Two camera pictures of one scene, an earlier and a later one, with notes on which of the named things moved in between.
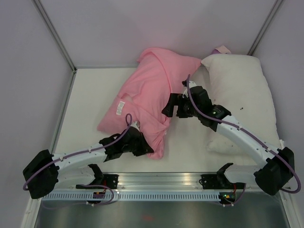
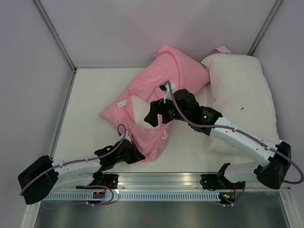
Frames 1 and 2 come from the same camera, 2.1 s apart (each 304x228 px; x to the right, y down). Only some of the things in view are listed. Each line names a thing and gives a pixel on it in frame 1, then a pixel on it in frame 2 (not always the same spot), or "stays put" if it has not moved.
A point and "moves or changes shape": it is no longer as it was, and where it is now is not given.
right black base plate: (214, 182) stays put
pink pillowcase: (157, 73) moves or changes shape
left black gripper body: (138, 147) -> (130, 157)
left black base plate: (110, 180) stays put
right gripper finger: (174, 99) -> (156, 107)
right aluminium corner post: (276, 6) stays put
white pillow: (128, 98) -> (141, 108)
